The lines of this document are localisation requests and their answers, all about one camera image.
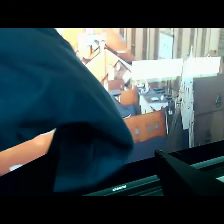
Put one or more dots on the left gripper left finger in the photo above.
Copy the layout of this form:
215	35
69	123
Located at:
23	181

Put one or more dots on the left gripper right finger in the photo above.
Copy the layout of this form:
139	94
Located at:
186	180

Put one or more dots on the dark blue garment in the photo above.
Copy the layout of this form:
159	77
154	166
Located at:
50	86

